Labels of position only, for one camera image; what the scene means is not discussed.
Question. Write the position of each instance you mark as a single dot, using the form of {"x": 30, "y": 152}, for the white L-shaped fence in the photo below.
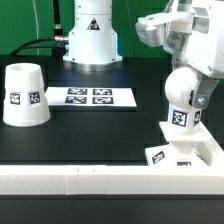
{"x": 114, "y": 180}

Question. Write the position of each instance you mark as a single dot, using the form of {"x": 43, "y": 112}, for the white lamp shade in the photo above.
{"x": 25, "y": 103}

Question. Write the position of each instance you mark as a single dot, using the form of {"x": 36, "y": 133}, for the white lamp bulb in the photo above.
{"x": 182, "y": 116}

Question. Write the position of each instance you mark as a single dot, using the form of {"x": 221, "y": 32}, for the white lamp base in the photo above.
{"x": 180, "y": 150}

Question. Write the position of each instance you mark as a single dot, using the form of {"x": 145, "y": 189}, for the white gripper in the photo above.
{"x": 193, "y": 32}

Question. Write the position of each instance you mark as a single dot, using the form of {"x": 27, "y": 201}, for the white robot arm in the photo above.
{"x": 92, "y": 43}

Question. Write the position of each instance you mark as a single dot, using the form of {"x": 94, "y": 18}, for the white marker sheet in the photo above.
{"x": 83, "y": 96}

